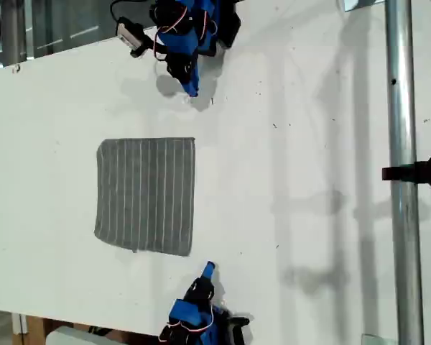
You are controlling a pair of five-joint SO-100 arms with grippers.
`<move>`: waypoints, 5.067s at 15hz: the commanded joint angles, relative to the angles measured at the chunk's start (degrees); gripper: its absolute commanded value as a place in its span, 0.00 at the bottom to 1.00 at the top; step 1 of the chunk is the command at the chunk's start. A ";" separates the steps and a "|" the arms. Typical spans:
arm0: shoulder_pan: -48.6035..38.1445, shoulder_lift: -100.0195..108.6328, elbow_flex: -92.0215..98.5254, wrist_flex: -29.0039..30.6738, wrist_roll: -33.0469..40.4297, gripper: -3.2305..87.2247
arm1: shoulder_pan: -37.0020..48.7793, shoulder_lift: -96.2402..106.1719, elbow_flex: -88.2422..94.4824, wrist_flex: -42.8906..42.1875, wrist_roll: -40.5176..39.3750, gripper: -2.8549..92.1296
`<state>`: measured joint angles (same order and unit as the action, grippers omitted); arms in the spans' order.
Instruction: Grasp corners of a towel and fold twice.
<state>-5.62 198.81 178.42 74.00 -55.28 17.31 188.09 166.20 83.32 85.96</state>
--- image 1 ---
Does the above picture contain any grey striped towel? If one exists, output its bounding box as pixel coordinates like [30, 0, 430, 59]
[94, 137, 197, 257]

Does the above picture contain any wooden table leg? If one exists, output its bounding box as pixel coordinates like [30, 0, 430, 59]
[12, 314, 47, 345]

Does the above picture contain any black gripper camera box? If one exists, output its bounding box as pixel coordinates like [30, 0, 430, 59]
[115, 17, 154, 59]

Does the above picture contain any black camera cable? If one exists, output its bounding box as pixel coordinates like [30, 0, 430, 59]
[110, 0, 155, 22]

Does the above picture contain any steel post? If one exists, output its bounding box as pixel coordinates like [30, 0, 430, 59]
[384, 0, 425, 345]

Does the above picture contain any black post clamp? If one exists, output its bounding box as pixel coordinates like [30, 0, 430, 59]
[381, 152, 431, 190]

